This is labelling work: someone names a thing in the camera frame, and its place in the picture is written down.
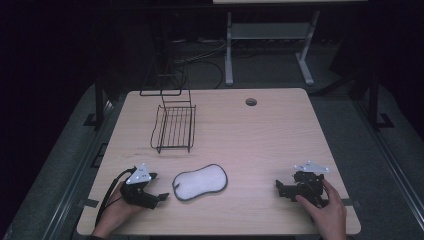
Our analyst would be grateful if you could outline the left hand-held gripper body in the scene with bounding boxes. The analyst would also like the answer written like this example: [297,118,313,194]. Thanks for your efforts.
[119,162,160,210]

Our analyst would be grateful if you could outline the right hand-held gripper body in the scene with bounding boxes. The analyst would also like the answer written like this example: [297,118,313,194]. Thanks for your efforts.
[283,160,331,208]

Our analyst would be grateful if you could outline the white sponge with dark edge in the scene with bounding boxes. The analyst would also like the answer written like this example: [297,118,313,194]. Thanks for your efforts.
[171,163,229,203]

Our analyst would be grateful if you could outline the black wire rack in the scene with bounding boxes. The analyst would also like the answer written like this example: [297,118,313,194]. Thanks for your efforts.
[139,53,197,155]

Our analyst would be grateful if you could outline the person's left hand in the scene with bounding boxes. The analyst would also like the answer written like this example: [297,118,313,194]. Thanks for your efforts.
[92,181,148,240]

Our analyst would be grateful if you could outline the person's right hand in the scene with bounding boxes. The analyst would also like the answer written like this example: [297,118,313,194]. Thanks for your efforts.
[295,178,349,240]

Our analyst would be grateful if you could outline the grey metal stand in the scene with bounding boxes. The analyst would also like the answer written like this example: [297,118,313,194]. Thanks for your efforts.
[224,10,322,87]

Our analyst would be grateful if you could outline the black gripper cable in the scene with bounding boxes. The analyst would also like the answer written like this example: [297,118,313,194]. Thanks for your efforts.
[94,167,138,228]

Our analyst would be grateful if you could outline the aluminium floor rail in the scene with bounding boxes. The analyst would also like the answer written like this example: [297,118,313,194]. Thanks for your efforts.
[353,99,424,231]
[41,99,116,240]

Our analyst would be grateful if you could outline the black stand post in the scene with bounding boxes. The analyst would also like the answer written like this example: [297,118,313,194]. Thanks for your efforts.
[82,74,107,128]
[366,71,396,130]

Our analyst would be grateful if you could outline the black floor cables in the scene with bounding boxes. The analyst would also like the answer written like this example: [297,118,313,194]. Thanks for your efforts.
[171,37,228,90]

